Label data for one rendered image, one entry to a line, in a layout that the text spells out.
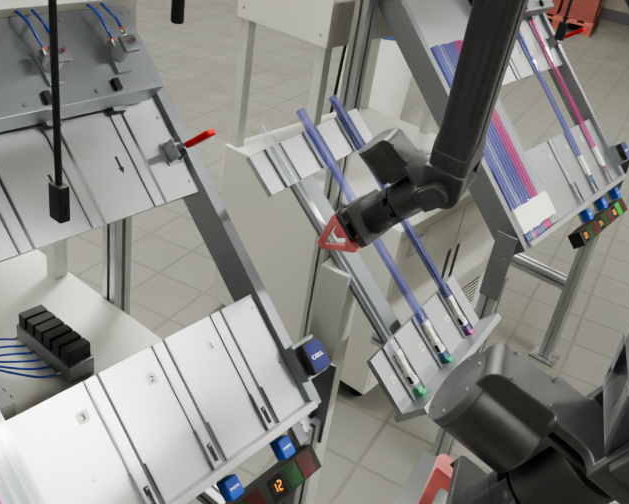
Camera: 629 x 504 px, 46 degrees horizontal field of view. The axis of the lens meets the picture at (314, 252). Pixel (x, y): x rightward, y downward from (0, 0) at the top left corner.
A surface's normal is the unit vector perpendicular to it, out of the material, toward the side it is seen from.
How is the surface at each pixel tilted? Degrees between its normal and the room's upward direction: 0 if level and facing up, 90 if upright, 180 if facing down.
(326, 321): 90
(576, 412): 27
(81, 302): 0
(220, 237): 90
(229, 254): 90
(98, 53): 44
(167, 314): 0
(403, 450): 0
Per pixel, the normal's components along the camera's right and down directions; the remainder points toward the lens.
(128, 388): 0.64, -0.32
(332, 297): -0.53, 0.37
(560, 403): 0.55, -0.63
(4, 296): 0.15, -0.85
